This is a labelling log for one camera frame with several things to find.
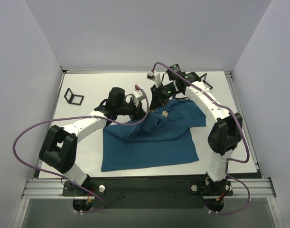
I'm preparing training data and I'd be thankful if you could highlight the gold leaf brooch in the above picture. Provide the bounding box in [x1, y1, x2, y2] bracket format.
[161, 111, 169, 118]

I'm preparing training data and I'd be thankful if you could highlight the blue t-shirt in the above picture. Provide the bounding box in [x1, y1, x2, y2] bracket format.
[101, 100, 206, 172]

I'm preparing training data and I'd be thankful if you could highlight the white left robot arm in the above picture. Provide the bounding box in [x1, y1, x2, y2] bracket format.
[39, 85, 148, 196]

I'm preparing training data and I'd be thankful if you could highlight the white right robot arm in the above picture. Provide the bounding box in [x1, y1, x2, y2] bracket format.
[147, 62, 246, 182]

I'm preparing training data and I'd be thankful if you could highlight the right black display box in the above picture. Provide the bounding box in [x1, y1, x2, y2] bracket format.
[200, 73, 213, 90]

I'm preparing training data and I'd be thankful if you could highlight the black display box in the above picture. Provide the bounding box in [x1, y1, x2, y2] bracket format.
[200, 73, 213, 90]
[64, 88, 84, 106]

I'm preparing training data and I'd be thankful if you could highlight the left black display box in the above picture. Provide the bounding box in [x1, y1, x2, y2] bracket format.
[64, 88, 84, 106]

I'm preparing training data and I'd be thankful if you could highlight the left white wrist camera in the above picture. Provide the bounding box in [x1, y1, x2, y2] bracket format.
[131, 85, 146, 106]

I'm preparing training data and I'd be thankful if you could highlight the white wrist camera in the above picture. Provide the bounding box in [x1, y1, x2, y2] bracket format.
[131, 85, 146, 106]
[146, 71, 161, 88]

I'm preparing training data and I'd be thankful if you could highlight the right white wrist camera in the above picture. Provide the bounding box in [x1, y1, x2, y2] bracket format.
[146, 71, 161, 88]

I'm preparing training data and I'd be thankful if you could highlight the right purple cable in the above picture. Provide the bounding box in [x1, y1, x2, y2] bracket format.
[151, 62, 252, 216]

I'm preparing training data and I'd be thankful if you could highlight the purple cable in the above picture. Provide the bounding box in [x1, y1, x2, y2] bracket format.
[12, 85, 150, 213]
[151, 62, 252, 216]

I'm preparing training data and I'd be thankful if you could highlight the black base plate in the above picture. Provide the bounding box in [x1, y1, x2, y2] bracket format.
[62, 175, 233, 212]

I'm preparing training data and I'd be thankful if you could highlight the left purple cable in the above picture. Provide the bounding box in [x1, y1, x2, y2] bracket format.
[12, 85, 150, 213]

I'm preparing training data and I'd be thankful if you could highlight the aluminium frame rail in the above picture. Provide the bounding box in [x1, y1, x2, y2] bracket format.
[21, 179, 71, 199]

